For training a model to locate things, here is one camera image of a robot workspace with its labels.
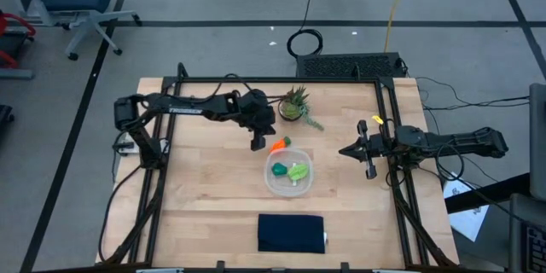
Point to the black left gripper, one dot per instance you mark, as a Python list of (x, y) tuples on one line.
[(253, 108)]

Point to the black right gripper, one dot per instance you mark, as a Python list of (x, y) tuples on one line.
[(381, 145)]

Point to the orange toy carrot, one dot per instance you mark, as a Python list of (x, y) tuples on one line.
[(277, 146)]

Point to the dark green toy pepper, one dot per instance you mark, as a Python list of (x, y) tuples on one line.
[(279, 170)]

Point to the light green toy lettuce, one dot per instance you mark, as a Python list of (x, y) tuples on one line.
[(297, 172)]

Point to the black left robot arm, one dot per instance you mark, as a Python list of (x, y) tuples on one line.
[(183, 108)]

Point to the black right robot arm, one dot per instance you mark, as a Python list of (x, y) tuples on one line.
[(469, 143)]

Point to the potted succulent plant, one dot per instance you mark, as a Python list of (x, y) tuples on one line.
[(291, 110)]

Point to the yellow tag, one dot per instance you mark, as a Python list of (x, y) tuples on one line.
[(377, 119)]

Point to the clear plastic container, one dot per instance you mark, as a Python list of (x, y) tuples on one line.
[(283, 187)]

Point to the black perforated computer case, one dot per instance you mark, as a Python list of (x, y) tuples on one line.
[(341, 66)]

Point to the navy folded cloth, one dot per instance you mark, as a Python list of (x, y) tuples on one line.
[(290, 234)]

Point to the silver aluminium bar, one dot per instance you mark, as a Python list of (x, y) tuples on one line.
[(160, 270), (390, 271)]

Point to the white printed paper sheet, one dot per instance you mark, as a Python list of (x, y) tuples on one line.
[(469, 222)]

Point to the black bar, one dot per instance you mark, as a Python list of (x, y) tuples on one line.
[(490, 194)]

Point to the white power adapter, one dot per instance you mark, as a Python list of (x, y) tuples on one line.
[(128, 148)]

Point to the grey desk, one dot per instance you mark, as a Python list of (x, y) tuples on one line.
[(538, 136), (518, 230)]

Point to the black keyboard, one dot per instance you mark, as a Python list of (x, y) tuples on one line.
[(537, 251)]

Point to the red framed black cart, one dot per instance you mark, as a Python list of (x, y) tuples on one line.
[(13, 47)]

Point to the black aluminium frame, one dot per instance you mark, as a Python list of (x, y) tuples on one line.
[(277, 79)]

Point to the black frame bracket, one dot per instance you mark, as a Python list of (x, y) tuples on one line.
[(345, 267), (220, 265)]

